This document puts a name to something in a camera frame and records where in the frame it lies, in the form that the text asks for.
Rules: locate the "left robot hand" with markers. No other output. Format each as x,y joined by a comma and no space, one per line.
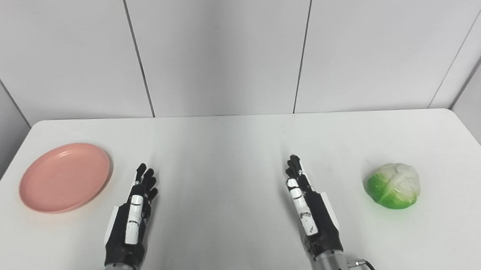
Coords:
130,227

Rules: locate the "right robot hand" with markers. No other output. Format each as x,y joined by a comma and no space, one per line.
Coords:
309,215

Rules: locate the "green white cabbage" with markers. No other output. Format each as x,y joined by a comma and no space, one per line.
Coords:
393,185

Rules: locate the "pink plate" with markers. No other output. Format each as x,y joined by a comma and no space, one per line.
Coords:
65,177

